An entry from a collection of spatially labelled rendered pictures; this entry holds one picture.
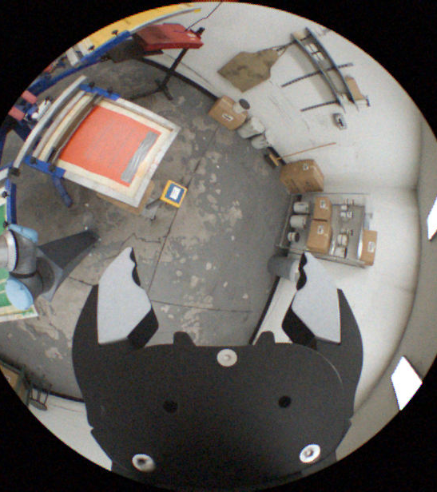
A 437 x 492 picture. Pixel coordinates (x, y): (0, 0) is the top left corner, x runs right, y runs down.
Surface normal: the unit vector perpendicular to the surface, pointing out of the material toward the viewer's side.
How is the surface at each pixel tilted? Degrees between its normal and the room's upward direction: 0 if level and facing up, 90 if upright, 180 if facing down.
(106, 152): 0
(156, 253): 0
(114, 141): 0
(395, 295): 90
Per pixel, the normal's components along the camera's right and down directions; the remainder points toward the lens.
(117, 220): 0.55, 0.15
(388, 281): -0.76, -0.32
